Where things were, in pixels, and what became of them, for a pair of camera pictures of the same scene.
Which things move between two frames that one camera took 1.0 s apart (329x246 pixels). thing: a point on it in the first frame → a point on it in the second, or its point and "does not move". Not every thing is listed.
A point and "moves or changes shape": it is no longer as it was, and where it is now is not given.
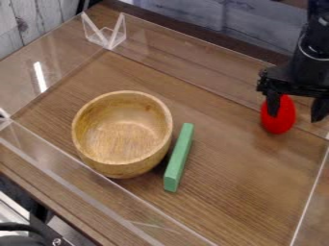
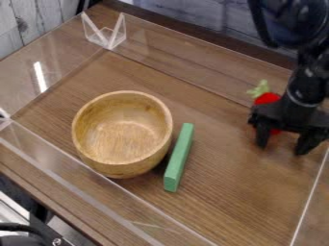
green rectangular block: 179,160 does not move
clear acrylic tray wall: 138,117 does not move
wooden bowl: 121,131 does not move
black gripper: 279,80 → 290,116
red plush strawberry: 281,123 moves or changes shape
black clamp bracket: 51,234 does not move
